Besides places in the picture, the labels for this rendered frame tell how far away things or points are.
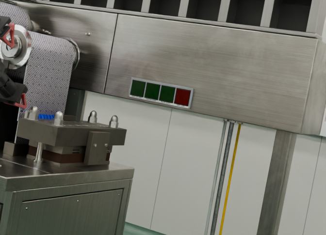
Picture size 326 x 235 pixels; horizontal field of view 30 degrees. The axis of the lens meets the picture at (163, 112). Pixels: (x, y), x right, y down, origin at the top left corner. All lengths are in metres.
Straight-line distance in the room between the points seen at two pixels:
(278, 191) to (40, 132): 0.82
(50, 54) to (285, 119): 0.82
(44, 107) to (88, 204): 0.38
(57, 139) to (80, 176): 0.14
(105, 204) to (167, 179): 2.66
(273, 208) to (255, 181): 2.33
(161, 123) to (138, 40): 2.62
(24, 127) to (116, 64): 0.45
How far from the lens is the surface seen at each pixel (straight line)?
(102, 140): 2.07
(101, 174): 2.03
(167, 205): 4.77
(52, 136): 1.91
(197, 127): 4.62
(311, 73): 1.93
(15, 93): 1.98
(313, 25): 1.95
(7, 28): 1.96
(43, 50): 2.09
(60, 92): 2.19
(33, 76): 2.07
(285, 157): 2.11
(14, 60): 2.07
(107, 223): 2.15
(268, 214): 2.14
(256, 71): 1.98
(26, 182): 1.75
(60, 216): 1.92
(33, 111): 1.98
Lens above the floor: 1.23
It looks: 3 degrees down
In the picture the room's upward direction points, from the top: 10 degrees clockwise
